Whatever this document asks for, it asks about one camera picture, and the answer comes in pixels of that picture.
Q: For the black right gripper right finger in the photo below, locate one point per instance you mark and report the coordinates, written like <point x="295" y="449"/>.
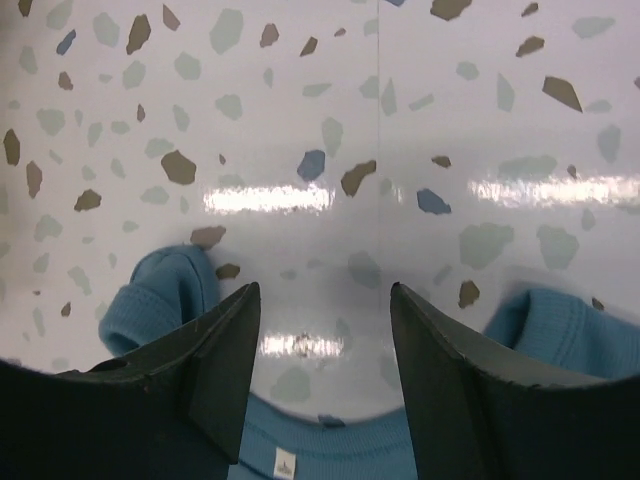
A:
<point x="479" y="410"/>

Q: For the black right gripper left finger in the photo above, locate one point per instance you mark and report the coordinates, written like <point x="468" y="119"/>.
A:
<point x="171" y="409"/>

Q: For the blue ribbed tank top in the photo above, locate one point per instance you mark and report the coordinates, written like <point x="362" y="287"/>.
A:
<point x="174" y="285"/>

